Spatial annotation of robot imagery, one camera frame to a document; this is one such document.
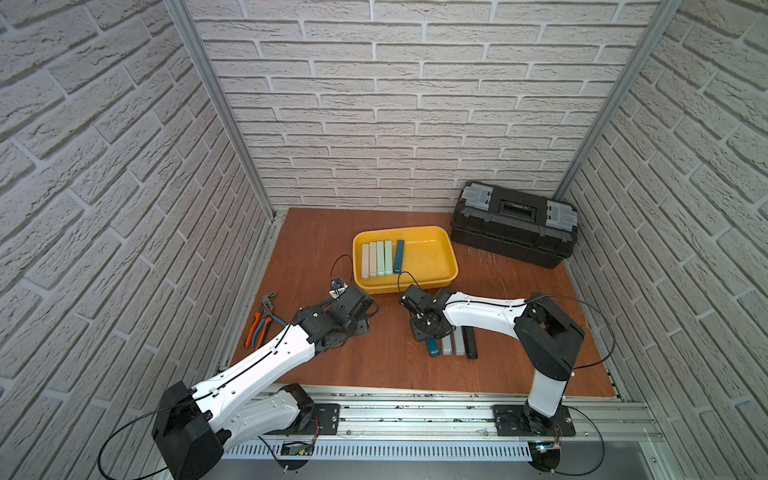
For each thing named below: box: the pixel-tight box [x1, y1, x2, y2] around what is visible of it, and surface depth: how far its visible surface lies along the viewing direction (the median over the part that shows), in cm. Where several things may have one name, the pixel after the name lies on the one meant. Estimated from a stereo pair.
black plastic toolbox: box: [450, 181, 578, 269], surface depth 99 cm
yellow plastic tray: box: [352, 226, 459, 294], surface depth 106 cm
